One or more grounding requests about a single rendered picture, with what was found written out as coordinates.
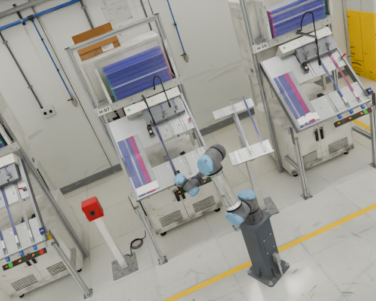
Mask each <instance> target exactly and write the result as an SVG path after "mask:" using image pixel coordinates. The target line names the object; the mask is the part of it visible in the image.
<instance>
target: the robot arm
mask: <svg viewBox="0 0 376 301"><path fill-rule="evenodd" d="M225 156H226V150H225V148H224V147H223V146H222V145H219V144H215V145H212V146H211V147H210V148H209V149H208V150H207V151H206V152H205V153H204V154H203V155H201V157H200V158H199V159H198V161H197V166H198V169H199V172H198V173H197V175H196V176H195V177H194V178H193V179H192V180H191V181H190V180H188V179H187V178H185V176H184V175H183V174H181V173H180V171H179V170H177V171H175V172H174V174H175V178H174V181H175V186H177V187H178V190H179V192H180V191H182V190H185V191H186V192H187V193H188V194H190V195H191V196H195V195H196V194H197V193H198V192H199V187H200V185H201V184H203V182H204V181H206V179H207V178H208V177H210V178H211V180H212V181H213V183H214V185H215V187H216V188H217V190H218V192H219V194H220V196H221V197H222V199H223V201H224V203H225V205H226V206H225V209H226V211H227V213H226V219H227V220H228V221H229V222H230V223H232V224H234V225H240V224H241V223H242V222H244V223H245V224H246V225H257V224H259V223H260V222H261V221H262V220H263V219H264V214H263V212H262V211H261V209H260V208H259V207H258V202H257V199H256V195H255V193H254V191H252V190H250V189H245V190H242V191H240V192H239V193H238V199H237V197H236V196H235V194H234V192H233V190H232V189H231V187H230V185H229V183H228V181H227V179H226V177H225V175H224V174H223V172H222V169H223V166H222V165H221V162H222V160H223V159H224V158H225Z"/></svg>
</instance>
